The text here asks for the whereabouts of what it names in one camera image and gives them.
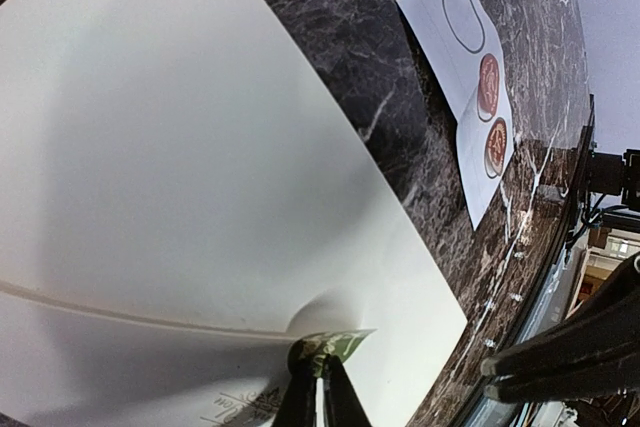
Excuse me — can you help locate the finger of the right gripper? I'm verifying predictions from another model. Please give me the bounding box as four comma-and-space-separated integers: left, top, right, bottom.
481, 254, 639, 403

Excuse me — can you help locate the cream paper envelope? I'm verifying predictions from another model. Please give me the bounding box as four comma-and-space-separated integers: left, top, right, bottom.
1, 0, 466, 426

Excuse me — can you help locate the green round seal sticker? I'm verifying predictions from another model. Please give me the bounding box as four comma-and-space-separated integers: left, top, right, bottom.
287, 329, 375, 379

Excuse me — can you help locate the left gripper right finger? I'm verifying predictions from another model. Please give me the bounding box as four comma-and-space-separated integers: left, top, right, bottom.
322, 355, 372, 427

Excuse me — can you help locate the white sticker sheet with seals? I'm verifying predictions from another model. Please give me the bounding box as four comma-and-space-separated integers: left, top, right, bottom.
397, 0, 514, 228

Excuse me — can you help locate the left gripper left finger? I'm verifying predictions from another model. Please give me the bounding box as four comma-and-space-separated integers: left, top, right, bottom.
272, 358, 318, 427

